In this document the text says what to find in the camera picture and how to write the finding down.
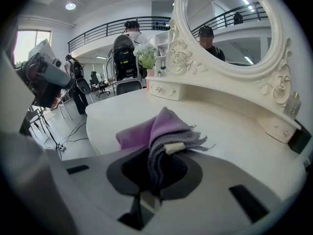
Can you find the purple cloth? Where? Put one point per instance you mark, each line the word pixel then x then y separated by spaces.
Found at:
pixel 166 128

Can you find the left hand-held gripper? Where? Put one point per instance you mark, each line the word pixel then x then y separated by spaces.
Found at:
pixel 41 92

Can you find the black tissue box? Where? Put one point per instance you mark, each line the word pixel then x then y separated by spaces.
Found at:
pixel 299 141

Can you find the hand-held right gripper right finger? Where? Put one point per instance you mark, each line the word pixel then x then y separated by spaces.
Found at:
pixel 215 175

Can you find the glass perfume bottle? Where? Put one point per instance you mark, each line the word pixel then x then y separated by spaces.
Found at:
pixel 292 106

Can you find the white cubby shelf unit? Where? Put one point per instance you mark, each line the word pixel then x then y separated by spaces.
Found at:
pixel 162 48

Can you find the white power strip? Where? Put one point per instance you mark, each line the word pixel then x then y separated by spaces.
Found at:
pixel 61 148

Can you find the cream dressing table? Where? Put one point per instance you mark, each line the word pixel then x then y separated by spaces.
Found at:
pixel 220 131

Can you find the cream ornate oval mirror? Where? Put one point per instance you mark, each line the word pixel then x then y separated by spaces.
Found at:
pixel 244 73

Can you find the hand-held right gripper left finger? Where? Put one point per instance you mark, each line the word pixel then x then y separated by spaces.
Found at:
pixel 93 185

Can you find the black balcony railing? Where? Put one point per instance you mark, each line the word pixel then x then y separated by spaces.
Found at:
pixel 97 32

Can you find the black office chair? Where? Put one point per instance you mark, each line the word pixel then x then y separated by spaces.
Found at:
pixel 100 82

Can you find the pink vase with white flowers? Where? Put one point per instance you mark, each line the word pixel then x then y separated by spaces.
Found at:
pixel 149 79

